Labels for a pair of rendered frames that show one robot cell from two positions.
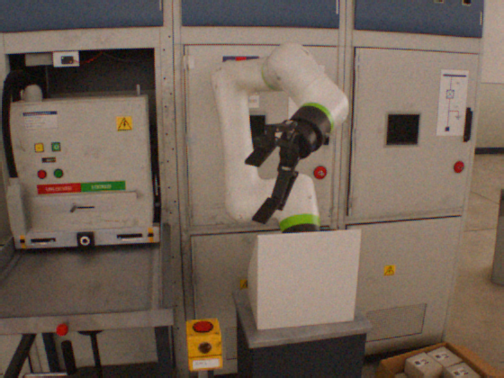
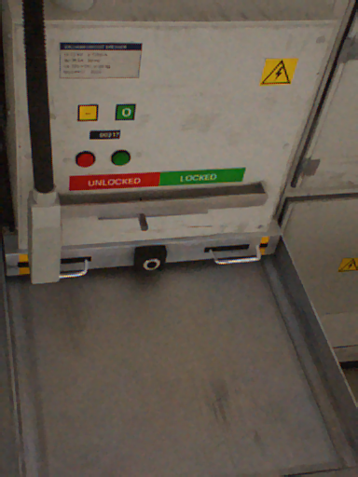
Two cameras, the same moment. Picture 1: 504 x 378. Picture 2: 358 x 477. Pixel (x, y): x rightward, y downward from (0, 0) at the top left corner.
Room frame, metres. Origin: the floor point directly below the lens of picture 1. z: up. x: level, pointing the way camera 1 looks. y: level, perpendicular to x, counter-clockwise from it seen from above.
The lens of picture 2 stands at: (0.50, 0.75, 2.00)
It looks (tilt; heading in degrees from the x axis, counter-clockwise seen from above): 47 degrees down; 348
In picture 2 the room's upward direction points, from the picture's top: 12 degrees clockwise
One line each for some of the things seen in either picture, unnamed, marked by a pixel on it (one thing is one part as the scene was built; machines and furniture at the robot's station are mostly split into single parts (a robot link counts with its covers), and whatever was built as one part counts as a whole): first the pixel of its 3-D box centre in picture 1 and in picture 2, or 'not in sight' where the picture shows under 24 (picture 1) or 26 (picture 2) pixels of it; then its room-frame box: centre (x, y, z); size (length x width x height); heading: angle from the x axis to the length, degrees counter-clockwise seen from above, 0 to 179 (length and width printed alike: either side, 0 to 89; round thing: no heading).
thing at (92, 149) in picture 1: (79, 170); (164, 153); (1.50, 0.61, 1.15); 0.48 x 0.01 x 0.48; 100
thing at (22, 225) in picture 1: (19, 208); (44, 233); (1.39, 0.80, 1.04); 0.08 x 0.05 x 0.17; 10
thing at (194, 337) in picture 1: (203, 344); not in sight; (0.92, 0.12, 0.85); 0.08 x 0.08 x 0.10; 10
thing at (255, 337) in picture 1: (298, 310); not in sight; (1.27, -0.15, 0.74); 0.38 x 0.32 x 0.02; 101
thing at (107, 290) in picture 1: (83, 270); (157, 325); (1.37, 0.59, 0.82); 0.68 x 0.62 x 0.06; 10
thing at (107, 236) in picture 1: (86, 235); (146, 245); (1.51, 0.61, 0.90); 0.54 x 0.05 x 0.06; 100
